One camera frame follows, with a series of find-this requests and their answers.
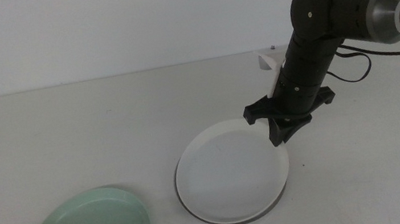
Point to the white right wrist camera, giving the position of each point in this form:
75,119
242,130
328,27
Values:
271,61

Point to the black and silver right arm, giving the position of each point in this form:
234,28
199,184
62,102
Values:
350,9

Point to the white shallow bowl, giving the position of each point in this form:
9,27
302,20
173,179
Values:
231,176

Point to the grey shallow bowl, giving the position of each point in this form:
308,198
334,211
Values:
239,223

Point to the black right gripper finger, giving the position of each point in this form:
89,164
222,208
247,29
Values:
297,123
278,131

